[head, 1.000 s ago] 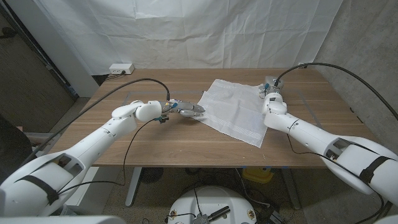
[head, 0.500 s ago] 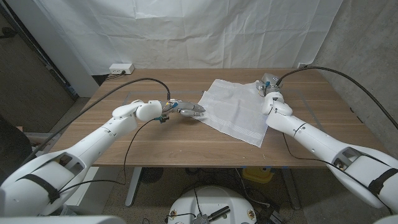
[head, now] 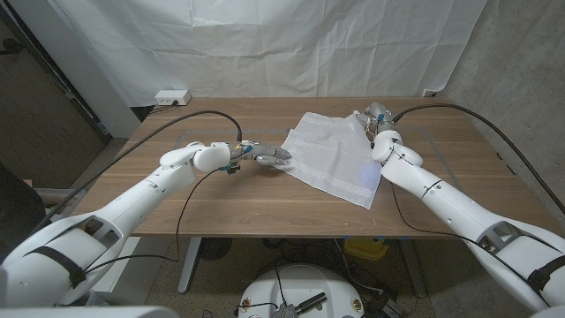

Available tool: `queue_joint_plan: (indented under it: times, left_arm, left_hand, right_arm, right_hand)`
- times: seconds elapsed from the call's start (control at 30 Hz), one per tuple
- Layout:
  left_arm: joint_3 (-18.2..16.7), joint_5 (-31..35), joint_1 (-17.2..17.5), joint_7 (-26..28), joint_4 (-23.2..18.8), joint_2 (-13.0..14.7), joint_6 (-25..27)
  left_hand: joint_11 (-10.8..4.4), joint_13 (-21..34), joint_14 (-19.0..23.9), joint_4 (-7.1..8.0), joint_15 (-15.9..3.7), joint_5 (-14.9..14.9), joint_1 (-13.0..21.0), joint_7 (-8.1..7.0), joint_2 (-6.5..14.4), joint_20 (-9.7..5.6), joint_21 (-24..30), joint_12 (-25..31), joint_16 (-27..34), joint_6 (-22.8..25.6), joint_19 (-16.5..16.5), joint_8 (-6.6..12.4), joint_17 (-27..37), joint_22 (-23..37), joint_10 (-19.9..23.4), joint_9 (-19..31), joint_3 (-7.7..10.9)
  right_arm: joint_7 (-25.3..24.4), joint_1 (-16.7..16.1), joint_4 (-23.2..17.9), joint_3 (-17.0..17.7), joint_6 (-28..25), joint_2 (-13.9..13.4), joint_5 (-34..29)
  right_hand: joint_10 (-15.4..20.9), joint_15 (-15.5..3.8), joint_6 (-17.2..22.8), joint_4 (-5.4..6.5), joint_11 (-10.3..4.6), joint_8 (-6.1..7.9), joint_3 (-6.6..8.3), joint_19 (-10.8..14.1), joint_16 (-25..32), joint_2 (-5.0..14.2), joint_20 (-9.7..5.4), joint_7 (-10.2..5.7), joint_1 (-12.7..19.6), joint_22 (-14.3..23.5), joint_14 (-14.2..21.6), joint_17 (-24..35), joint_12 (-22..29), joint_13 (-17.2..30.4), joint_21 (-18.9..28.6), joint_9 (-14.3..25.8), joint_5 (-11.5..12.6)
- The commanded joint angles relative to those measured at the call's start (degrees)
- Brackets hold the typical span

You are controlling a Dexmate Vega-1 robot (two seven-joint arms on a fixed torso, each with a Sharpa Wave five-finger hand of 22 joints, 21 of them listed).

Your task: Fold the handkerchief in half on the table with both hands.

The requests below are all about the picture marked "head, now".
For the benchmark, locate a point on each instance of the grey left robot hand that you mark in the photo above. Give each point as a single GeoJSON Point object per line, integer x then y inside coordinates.
{"type": "Point", "coordinates": [260, 153]}

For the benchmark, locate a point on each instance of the person in black clothes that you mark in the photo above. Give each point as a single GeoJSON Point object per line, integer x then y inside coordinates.
{"type": "Point", "coordinates": [15, 207]}

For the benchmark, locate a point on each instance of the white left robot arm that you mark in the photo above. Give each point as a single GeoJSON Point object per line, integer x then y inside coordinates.
{"type": "Point", "coordinates": [115, 216]}

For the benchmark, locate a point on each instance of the white table leg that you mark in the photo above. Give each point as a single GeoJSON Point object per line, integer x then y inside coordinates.
{"type": "Point", "coordinates": [190, 265]}

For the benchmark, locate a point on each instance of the black round fan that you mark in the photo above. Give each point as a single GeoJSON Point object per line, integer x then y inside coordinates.
{"type": "Point", "coordinates": [216, 248]}

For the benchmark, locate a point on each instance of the white power strip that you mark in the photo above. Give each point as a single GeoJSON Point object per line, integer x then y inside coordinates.
{"type": "Point", "coordinates": [172, 97]}

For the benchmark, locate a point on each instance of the yellow object under table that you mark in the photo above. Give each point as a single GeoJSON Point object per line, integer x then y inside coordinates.
{"type": "Point", "coordinates": [365, 249]}

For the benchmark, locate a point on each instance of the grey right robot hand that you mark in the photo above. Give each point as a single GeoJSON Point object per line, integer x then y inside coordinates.
{"type": "Point", "coordinates": [375, 118]}

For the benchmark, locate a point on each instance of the clear plastic bin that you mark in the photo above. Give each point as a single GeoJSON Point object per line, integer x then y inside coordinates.
{"type": "Point", "coordinates": [62, 194]}

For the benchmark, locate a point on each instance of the white backdrop sheet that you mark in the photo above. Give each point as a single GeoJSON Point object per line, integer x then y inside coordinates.
{"type": "Point", "coordinates": [265, 44]}

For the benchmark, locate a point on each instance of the white striped handkerchief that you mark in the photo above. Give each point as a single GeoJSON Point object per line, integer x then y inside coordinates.
{"type": "Point", "coordinates": [331, 159]}

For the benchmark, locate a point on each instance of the white robot torso base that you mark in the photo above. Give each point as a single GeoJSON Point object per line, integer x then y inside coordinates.
{"type": "Point", "coordinates": [304, 282]}

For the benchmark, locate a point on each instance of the black tool on base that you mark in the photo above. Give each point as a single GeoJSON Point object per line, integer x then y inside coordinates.
{"type": "Point", "coordinates": [309, 302]}

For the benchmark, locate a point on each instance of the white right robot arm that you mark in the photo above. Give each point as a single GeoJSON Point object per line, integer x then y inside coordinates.
{"type": "Point", "coordinates": [454, 207]}

